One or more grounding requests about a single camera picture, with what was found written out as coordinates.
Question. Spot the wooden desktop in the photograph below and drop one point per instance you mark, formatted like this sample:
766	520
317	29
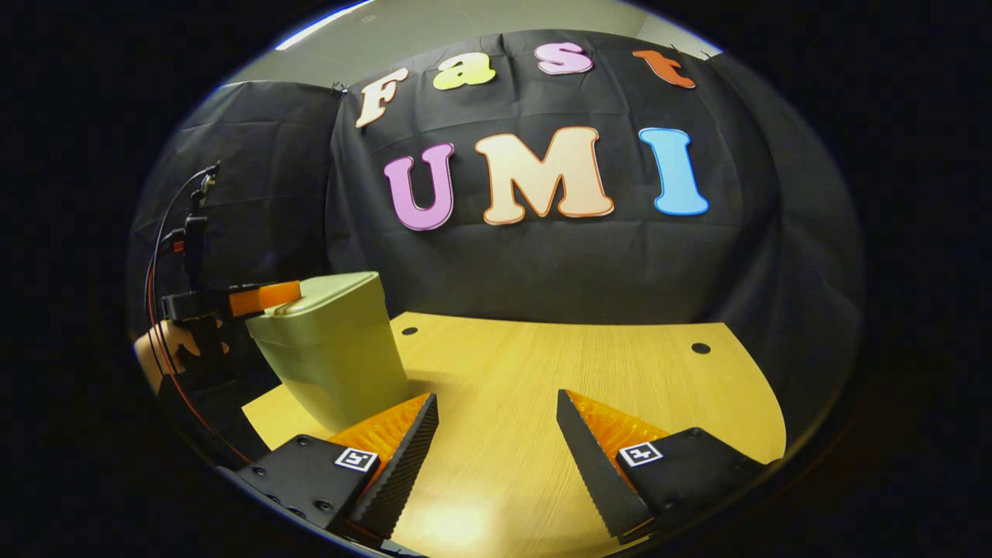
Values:
527	387

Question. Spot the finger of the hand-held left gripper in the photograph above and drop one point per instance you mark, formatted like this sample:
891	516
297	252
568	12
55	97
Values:
256	298

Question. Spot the green desktop garbage bin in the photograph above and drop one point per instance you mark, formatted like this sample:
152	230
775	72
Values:
333	356

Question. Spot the black backdrop cloth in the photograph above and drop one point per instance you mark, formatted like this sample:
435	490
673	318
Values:
542	263

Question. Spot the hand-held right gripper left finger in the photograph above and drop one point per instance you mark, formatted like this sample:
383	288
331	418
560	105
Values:
399	473

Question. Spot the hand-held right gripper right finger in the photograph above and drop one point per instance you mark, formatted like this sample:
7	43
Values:
597	473

